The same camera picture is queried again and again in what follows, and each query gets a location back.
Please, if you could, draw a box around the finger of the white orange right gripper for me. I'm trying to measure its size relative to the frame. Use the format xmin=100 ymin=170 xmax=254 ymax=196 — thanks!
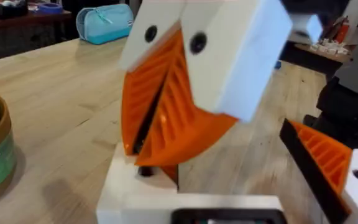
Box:
xmin=119 ymin=0 xmax=186 ymax=156
xmin=135 ymin=0 xmax=293 ymax=167

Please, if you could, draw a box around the white block left gripper left finger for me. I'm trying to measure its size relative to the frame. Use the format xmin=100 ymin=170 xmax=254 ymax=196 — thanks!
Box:
xmin=96 ymin=143 xmax=180 ymax=224

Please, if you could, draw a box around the white orange left gripper right finger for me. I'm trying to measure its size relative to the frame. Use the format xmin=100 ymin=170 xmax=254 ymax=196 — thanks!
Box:
xmin=280 ymin=119 xmax=358 ymax=224

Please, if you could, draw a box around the heap of white parts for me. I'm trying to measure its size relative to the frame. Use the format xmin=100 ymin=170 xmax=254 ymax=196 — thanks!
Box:
xmin=309 ymin=37 xmax=352 ymax=57

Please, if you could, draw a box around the red bottle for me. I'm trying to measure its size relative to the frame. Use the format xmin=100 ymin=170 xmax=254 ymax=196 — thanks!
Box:
xmin=334 ymin=21 xmax=351 ymax=44

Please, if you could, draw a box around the light blue zip pouch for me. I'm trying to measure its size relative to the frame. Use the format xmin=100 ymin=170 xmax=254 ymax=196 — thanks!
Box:
xmin=75 ymin=3 xmax=135 ymax=45

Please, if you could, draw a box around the blue tape roll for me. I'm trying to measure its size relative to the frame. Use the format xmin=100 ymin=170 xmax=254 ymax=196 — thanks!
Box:
xmin=37 ymin=2 xmax=64 ymax=15

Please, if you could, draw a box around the dark wooden side table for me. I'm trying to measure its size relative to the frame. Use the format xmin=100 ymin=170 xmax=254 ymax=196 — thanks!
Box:
xmin=0 ymin=9 xmax=74 ymax=65

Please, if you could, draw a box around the black box with items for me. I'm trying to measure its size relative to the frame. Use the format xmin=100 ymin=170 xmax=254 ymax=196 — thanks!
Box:
xmin=0 ymin=0 xmax=29 ymax=19

